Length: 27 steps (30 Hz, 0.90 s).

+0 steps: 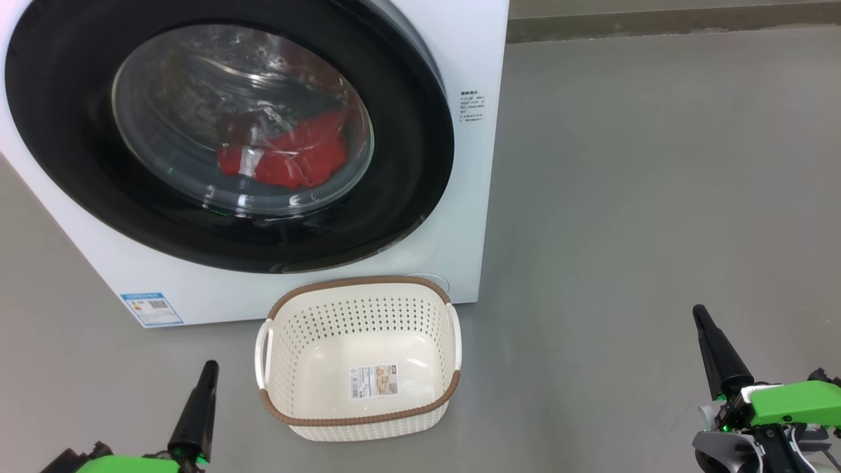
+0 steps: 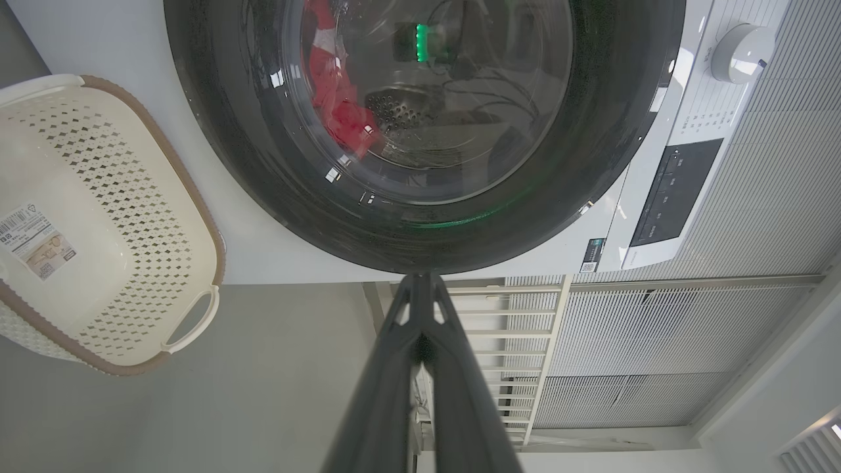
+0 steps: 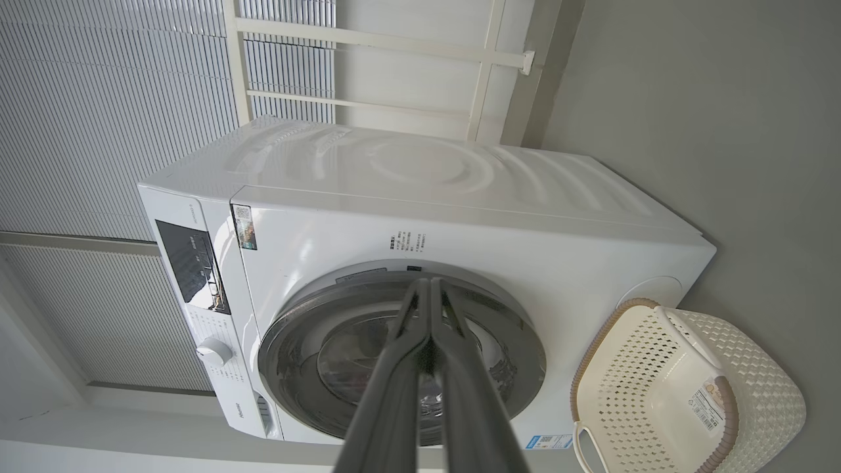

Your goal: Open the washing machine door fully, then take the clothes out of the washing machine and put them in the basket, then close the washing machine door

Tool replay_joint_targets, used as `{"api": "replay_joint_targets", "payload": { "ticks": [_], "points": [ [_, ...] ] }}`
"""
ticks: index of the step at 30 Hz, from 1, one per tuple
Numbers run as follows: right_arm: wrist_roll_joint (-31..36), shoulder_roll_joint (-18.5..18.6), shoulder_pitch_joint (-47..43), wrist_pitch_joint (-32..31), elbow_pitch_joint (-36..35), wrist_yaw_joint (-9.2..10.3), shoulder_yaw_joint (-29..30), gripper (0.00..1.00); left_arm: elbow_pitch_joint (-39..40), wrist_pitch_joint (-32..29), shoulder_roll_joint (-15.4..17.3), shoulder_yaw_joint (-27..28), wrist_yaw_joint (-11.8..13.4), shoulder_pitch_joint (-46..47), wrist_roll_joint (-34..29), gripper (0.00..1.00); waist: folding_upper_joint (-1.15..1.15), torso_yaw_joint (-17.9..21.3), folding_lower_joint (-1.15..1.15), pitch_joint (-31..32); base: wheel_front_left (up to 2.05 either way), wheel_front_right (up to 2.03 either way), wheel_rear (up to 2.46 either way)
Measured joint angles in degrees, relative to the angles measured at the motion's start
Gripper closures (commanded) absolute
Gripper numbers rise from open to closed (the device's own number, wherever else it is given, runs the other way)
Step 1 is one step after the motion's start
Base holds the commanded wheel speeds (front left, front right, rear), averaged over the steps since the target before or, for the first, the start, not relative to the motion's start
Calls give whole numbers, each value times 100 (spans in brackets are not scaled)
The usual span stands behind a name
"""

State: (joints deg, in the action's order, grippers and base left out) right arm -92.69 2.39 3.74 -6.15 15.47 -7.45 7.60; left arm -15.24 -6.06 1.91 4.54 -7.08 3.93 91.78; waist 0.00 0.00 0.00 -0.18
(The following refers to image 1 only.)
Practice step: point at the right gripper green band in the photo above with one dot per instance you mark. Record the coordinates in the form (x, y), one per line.
(795, 404)

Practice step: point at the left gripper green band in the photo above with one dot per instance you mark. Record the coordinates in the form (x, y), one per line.
(131, 465)

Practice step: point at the plain red garment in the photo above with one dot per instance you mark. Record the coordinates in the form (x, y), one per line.
(322, 141)

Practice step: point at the black round glass washer door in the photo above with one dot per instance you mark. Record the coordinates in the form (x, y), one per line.
(66, 131)

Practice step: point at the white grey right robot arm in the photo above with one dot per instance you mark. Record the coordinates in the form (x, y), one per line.
(723, 453)

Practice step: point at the cream basket with brown rim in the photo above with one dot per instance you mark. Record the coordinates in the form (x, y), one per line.
(368, 315)

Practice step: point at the white front-load washing machine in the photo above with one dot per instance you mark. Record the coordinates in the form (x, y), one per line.
(460, 230)

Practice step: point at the blue energy label sticker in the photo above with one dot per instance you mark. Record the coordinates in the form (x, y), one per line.
(152, 309)

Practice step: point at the white barcode product sticker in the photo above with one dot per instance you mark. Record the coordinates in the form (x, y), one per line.
(373, 381)

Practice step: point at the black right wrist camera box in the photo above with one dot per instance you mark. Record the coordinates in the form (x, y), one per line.
(826, 378)

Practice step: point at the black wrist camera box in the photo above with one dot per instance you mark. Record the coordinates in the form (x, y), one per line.
(826, 378)
(72, 460)

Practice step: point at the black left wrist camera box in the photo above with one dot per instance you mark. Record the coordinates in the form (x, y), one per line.
(72, 460)

